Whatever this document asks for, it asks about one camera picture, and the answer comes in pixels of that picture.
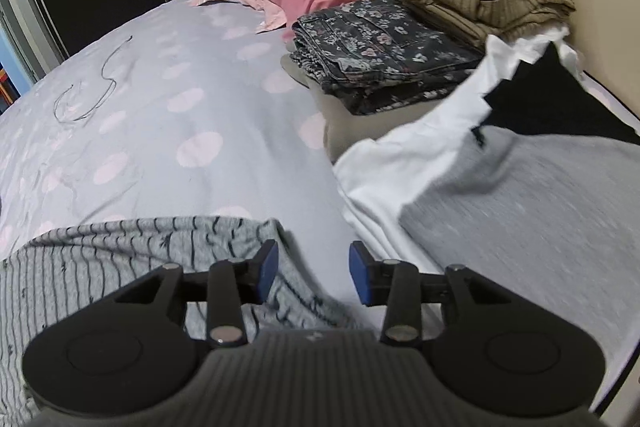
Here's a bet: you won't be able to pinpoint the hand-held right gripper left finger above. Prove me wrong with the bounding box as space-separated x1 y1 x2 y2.
114 240 280 349

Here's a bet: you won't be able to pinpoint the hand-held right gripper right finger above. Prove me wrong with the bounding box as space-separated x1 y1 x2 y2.
349 241 506 349

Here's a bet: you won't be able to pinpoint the grey striped bow-print garment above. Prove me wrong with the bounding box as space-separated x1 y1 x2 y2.
0 216 361 427

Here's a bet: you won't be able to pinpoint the white folded garment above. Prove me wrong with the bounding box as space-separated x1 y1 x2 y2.
334 24 583 268

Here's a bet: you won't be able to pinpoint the beige folded garment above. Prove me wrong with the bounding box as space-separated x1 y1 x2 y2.
280 52 436 165

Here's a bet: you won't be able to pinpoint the polka dot bed sheet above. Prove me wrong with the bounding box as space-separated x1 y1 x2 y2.
0 0 640 427

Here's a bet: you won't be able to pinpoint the dark floral folded jeans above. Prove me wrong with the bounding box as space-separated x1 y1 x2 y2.
289 0 486 116

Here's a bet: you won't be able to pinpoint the black garment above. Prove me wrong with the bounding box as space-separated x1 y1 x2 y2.
472 42 640 148

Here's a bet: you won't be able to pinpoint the thin dark wire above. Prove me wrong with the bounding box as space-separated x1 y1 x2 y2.
75 35 134 122
53 81 87 124

